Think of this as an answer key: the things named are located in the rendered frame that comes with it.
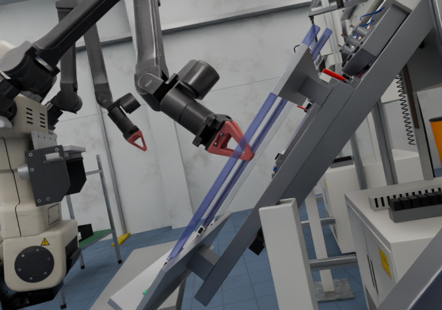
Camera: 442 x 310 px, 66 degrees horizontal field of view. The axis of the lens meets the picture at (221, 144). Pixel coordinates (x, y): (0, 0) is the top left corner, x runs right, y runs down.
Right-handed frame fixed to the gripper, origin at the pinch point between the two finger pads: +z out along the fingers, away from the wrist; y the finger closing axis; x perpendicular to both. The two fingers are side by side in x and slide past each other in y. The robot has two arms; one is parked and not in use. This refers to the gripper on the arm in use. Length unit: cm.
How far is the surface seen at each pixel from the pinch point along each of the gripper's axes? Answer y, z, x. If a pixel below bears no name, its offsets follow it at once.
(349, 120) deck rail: 31.9, 11.6, -15.5
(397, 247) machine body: 33, 39, 5
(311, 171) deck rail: 30.2, 11.3, 0.7
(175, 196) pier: 328, -105, 176
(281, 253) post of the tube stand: -3.6, 14.7, 10.0
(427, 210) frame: 50, 44, -6
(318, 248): 134, 40, 51
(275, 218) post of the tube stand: -3.7, 10.4, 5.6
